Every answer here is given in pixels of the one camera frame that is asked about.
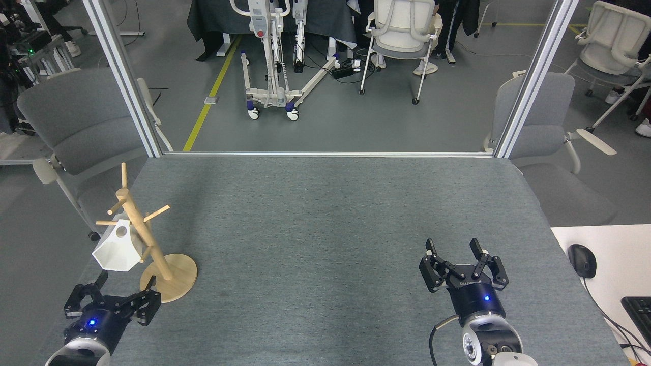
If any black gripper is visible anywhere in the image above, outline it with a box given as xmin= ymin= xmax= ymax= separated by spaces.
xmin=419 ymin=238 xmax=510 ymax=326
xmin=62 ymin=270 xmax=162 ymax=356

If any white hexagonal cup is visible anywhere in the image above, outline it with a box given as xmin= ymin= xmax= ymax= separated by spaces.
xmin=92 ymin=219 xmax=143 ymax=271

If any wooden cup rack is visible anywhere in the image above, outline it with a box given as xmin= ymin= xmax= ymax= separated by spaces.
xmin=96 ymin=163 xmax=197 ymax=304

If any black computer mouse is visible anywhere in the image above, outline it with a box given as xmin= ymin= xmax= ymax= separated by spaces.
xmin=568 ymin=244 xmax=597 ymax=279

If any white desk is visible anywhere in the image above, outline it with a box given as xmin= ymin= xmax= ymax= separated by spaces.
xmin=551 ymin=224 xmax=651 ymax=366

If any grey upholstered chair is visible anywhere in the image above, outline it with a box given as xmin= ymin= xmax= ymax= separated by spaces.
xmin=17 ymin=68 xmax=173 ymax=242
xmin=482 ymin=71 xmax=618 ymax=227

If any black keyboard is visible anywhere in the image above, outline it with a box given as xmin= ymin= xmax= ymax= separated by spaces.
xmin=621 ymin=296 xmax=651 ymax=349

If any black power strip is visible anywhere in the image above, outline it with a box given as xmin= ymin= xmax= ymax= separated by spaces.
xmin=332 ymin=60 xmax=362 ymax=79

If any person in dark trousers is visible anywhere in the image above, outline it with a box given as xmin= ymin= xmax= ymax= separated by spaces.
xmin=432 ymin=0 xmax=481 ymax=64

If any white mesh office chair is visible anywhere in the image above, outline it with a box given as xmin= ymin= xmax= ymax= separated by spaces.
xmin=359 ymin=0 xmax=444 ymax=105
xmin=565 ymin=0 xmax=651 ymax=134

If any person with white shoes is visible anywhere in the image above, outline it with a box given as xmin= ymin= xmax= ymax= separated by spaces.
xmin=31 ymin=0 xmax=83 ymax=57

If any white stand on wheels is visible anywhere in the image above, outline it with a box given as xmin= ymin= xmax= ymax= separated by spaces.
xmin=230 ymin=0 xmax=340 ymax=121

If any metal equipment cart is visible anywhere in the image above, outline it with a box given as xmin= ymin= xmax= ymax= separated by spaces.
xmin=8 ymin=30 xmax=77 ymax=77

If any table with dark cloth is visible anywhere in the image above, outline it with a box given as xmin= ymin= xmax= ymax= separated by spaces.
xmin=187 ymin=0 xmax=357 ymax=62

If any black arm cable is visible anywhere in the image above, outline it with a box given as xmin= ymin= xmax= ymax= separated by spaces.
xmin=429 ymin=314 xmax=462 ymax=366

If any black mouse cable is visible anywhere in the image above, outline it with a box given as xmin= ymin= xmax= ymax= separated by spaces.
xmin=582 ymin=277 xmax=651 ymax=352

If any silver frame rail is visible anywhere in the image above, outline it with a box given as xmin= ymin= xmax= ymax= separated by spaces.
xmin=162 ymin=151 xmax=495 ymax=158

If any silver frame post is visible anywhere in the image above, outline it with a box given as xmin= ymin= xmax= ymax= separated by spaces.
xmin=81 ymin=0 xmax=164 ymax=158
xmin=494 ymin=0 xmax=580 ymax=159

